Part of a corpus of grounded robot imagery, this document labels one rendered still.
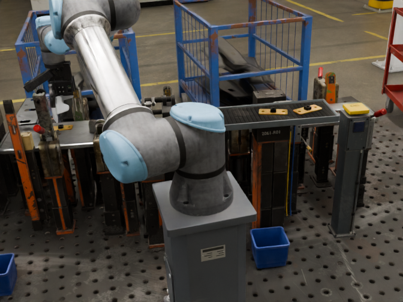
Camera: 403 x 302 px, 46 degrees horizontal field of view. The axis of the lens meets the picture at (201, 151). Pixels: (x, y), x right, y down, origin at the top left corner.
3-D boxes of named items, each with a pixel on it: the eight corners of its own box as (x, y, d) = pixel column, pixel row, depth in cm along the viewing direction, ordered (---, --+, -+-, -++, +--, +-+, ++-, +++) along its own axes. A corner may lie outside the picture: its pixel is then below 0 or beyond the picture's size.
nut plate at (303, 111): (314, 105, 146) (315, 101, 145) (322, 109, 143) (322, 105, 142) (292, 111, 142) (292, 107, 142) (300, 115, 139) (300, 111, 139)
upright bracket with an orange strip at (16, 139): (42, 227, 173) (12, 99, 150) (42, 230, 171) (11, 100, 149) (34, 229, 172) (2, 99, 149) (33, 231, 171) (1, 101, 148)
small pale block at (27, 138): (51, 220, 176) (31, 131, 160) (50, 226, 173) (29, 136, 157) (42, 222, 176) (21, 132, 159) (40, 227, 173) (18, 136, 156)
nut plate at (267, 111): (287, 109, 143) (287, 106, 143) (287, 115, 140) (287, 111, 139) (259, 109, 144) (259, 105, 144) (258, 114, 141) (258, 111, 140)
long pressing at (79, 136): (359, 100, 193) (359, 96, 192) (384, 122, 173) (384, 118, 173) (9, 127, 182) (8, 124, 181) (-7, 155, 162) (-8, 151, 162)
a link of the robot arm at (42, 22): (36, 21, 153) (32, 17, 160) (43, 54, 158) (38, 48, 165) (61, 17, 157) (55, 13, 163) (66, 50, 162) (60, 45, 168)
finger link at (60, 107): (69, 120, 166) (67, 94, 167) (51, 121, 165) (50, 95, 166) (71, 121, 169) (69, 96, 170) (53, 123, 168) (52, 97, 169)
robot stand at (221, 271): (255, 340, 125) (257, 213, 107) (178, 359, 121) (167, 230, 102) (231, 286, 143) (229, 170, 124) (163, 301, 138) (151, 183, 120)
